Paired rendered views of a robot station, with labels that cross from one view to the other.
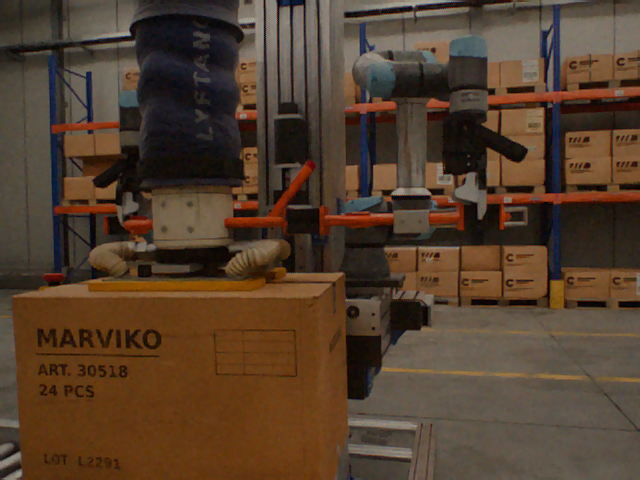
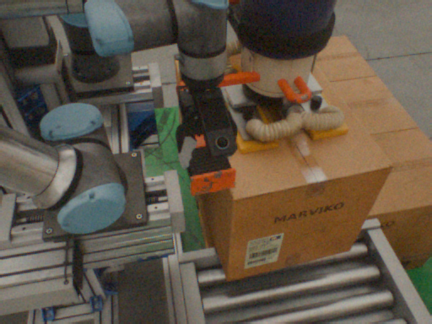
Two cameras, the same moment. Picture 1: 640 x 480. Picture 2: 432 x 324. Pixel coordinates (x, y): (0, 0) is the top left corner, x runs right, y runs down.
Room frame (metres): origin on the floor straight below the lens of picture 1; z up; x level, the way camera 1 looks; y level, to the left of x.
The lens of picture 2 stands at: (1.69, 1.02, 1.78)
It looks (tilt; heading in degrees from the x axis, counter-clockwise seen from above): 48 degrees down; 246
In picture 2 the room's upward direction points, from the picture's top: straight up
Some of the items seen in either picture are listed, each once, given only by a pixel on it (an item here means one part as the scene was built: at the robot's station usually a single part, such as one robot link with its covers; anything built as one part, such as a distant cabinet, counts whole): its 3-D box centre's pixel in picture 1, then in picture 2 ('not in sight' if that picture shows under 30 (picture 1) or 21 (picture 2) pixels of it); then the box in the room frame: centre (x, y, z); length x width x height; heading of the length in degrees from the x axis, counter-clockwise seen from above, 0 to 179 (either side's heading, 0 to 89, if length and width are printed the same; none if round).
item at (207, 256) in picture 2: not in sight; (280, 243); (1.19, 0.45, 0.58); 0.70 x 0.03 x 0.06; 167
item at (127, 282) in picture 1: (177, 276); (305, 89); (1.09, 0.29, 1.09); 0.34 x 0.10 x 0.05; 81
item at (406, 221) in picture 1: (411, 221); not in sight; (1.11, -0.18, 1.19); 0.07 x 0.07 x 0.04; 81
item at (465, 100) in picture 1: (468, 105); not in sight; (1.10, -0.29, 1.42); 0.08 x 0.08 x 0.05
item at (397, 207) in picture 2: not in sight; (291, 143); (0.75, -0.14, 0.34); 1.20 x 1.00 x 0.40; 77
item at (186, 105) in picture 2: (137, 171); (202, 96); (1.48, 0.50, 1.34); 0.09 x 0.08 x 0.12; 81
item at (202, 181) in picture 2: (126, 225); (207, 167); (1.49, 0.54, 1.20); 0.09 x 0.08 x 0.05; 171
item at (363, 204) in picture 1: (366, 219); (82, 17); (1.59, -0.13, 1.20); 0.13 x 0.12 x 0.14; 95
